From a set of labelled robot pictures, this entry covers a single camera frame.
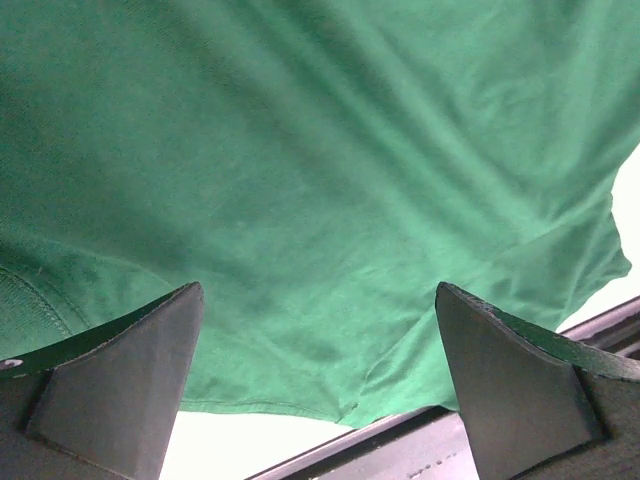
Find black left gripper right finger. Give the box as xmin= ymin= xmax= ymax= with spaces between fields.
xmin=435 ymin=282 xmax=639 ymax=479

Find dark green t shirt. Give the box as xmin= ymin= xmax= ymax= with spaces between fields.
xmin=1 ymin=1 xmax=639 ymax=427

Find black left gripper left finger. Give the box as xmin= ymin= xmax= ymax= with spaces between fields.
xmin=1 ymin=283 xmax=204 ymax=479

